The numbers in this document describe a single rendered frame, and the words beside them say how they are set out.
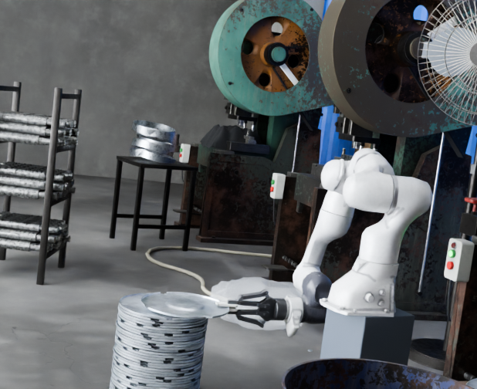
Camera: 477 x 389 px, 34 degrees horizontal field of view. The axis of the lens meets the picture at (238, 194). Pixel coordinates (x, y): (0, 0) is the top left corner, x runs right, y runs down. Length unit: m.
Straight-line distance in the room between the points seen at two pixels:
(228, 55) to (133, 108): 3.60
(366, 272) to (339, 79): 1.55
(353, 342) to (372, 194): 0.42
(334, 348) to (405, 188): 0.50
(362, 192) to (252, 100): 3.15
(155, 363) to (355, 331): 0.65
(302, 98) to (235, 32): 0.66
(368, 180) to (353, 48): 1.52
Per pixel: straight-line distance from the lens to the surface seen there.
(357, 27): 3.68
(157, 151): 4.97
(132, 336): 2.51
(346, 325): 2.28
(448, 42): 3.45
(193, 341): 2.52
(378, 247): 2.25
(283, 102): 5.40
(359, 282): 2.24
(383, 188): 2.23
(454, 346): 2.80
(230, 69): 5.24
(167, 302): 2.59
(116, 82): 8.69
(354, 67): 3.67
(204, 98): 8.90
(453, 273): 2.72
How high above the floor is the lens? 0.99
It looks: 7 degrees down
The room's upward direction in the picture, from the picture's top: 7 degrees clockwise
